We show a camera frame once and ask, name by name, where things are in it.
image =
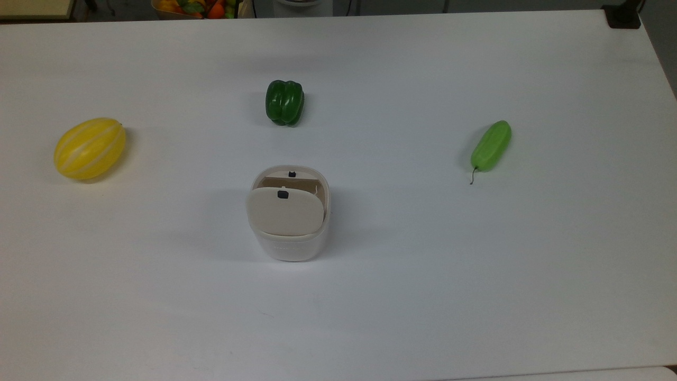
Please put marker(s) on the white garbage bin lid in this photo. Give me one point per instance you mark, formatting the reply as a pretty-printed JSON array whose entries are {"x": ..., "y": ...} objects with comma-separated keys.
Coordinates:
[{"x": 285, "y": 214}]

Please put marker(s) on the white plastic garbage bin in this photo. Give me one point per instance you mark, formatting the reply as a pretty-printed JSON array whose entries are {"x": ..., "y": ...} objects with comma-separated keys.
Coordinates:
[{"x": 290, "y": 247}]

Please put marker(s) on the dark green bell pepper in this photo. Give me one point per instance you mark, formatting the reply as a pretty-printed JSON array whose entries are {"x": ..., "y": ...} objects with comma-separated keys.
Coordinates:
[{"x": 284, "y": 102}]

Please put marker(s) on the light green cucumber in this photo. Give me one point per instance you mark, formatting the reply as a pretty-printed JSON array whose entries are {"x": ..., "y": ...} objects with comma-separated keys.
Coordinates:
[{"x": 491, "y": 146}]

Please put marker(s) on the basket of mixed fruit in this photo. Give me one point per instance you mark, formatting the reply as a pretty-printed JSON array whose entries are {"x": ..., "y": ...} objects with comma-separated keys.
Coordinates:
[{"x": 195, "y": 8}]

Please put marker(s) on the yellow striped melon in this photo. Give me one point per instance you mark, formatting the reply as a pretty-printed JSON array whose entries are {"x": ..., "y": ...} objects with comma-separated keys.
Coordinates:
[{"x": 90, "y": 148}]

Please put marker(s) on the black clamp block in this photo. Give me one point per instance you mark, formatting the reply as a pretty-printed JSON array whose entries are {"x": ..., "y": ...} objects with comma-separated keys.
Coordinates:
[{"x": 623, "y": 16}]

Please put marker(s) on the beige side table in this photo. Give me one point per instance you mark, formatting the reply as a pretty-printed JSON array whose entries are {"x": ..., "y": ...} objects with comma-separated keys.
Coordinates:
[{"x": 34, "y": 8}]

